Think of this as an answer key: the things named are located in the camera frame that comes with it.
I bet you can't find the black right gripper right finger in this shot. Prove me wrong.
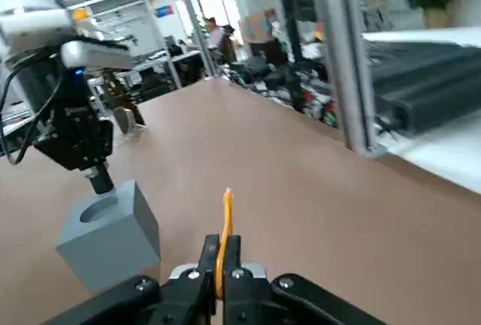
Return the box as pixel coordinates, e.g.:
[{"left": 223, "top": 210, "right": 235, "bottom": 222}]
[{"left": 222, "top": 234, "right": 388, "bottom": 325}]

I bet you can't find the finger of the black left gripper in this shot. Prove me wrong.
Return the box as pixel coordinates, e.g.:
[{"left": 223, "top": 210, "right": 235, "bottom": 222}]
[{"left": 84, "top": 162, "right": 116, "bottom": 195}]

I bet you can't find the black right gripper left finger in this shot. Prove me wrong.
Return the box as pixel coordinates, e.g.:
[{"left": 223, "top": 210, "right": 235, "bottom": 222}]
[{"left": 44, "top": 232, "right": 223, "bottom": 325}]

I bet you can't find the grey part base block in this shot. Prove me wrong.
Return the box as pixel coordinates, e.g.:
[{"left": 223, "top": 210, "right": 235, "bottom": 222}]
[{"left": 55, "top": 180, "right": 162, "bottom": 293}]

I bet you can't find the orange handled paint brush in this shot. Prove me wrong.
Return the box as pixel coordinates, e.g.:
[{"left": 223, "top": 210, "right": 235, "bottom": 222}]
[{"left": 213, "top": 187, "right": 236, "bottom": 300}]

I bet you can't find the person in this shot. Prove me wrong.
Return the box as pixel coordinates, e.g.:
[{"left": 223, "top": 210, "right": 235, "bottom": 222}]
[{"left": 204, "top": 17, "right": 225, "bottom": 63}]

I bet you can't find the brown cardboard box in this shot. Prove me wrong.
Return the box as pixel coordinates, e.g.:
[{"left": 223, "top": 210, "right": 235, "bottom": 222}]
[{"left": 239, "top": 8, "right": 281, "bottom": 44}]

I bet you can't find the black ribbed equipment case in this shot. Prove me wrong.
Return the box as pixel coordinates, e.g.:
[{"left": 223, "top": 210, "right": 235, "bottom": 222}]
[{"left": 370, "top": 41, "right": 481, "bottom": 132}]

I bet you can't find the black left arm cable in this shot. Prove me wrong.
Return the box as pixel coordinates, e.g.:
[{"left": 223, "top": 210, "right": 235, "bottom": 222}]
[{"left": 0, "top": 50, "right": 57, "bottom": 166}]

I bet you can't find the aluminium frame post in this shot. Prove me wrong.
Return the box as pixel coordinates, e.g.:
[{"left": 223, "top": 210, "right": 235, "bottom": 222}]
[
  {"left": 171, "top": 0, "right": 222, "bottom": 80},
  {"left": 306, "top": 0, "right": 390, "bottom": 157}
]

